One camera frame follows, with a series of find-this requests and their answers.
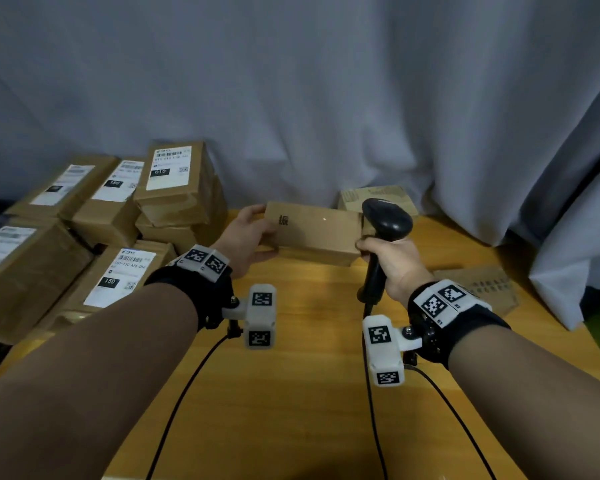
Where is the black scanner cable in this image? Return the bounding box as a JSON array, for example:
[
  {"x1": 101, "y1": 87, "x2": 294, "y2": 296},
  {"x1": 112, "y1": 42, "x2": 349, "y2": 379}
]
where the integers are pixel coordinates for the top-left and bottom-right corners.
[{"x1": 361, "y1": 302, "x2": 389, "y2": 480}]

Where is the person's right forearm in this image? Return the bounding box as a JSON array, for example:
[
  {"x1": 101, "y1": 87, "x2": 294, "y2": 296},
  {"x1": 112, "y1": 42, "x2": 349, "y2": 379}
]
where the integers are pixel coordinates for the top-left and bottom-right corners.
[{"x1": 449, "y1": 324, "x2": 600, "y2": 480}]

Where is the person's right hand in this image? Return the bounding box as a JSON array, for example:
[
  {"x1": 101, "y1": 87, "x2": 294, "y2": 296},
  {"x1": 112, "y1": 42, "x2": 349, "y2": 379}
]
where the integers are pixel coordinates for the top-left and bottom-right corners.
[{"x1": 355, "y1": 237, "x2": 437, "y2": 305}]

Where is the small parcel 150 label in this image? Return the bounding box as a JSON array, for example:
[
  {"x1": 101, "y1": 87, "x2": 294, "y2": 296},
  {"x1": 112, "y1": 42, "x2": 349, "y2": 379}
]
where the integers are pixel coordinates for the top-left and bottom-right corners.
[{"x1": 71, "y1": 157, "x2": 149, "y2": 249}]

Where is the person's left hand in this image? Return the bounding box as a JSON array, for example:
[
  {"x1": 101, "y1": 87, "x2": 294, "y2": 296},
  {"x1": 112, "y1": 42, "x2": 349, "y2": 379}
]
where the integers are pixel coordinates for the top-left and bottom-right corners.
[{"x1": 211, "y1": 203, "x2": 281, "y2": 281}]

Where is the taped parcel labelled 150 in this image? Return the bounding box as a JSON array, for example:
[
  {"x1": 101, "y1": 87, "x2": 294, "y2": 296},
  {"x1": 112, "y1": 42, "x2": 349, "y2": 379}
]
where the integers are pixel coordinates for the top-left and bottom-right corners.
[{"x1": 0, "y1": 217, "x2": 95, "y2": 345}]

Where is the person's left forearm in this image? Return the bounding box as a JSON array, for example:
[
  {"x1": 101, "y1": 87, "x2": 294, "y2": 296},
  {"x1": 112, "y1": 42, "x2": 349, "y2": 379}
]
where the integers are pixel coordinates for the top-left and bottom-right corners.
[{"x1": 0, "y1": 283, "x2": 201, "y2": 480}]

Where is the black wristband with marker tags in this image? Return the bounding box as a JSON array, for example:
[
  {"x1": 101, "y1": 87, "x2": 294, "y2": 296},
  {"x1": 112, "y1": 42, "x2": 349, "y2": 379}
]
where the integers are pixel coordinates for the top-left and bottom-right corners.
[
  {"x1": 407, "y1": 279, "x2": 512, "y2": 371},
  {"x1": 143, "y1": 244, "x2": 233, "y2": 331}
]

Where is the black camera cable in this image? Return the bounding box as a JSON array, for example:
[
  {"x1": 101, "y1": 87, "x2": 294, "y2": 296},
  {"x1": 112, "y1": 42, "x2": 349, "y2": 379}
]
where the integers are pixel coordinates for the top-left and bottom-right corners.
[
  {"x1": 145, "y1": 327, "x2": 243, "y2": 480},
  {"x1": 405, "y1": 363, "x2": 499, "y2": 480}
]

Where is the plain cardboard box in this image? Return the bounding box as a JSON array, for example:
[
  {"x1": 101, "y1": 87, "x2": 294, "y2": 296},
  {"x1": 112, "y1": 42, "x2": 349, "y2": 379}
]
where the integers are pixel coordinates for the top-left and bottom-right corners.
[{"x1": 259, "y1": 201, "x2": 376, "y2": 268}]

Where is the black barcode scanner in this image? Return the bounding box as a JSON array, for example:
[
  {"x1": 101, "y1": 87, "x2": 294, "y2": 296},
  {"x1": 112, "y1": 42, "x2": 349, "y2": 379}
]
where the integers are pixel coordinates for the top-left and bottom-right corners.
[{"x1": 355, "y1": 198, "x2": 415, "y2": 308}]

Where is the printed cardboard box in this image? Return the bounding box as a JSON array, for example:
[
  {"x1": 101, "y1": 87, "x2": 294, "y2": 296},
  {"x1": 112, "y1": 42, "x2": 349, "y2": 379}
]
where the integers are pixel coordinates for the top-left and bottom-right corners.
[
  {"x1": 336, "y1": 184, "x2": 421, "y2": 219},
  {"x1": 432, "y1": 265, "x2": 522, "y2": 319}
]

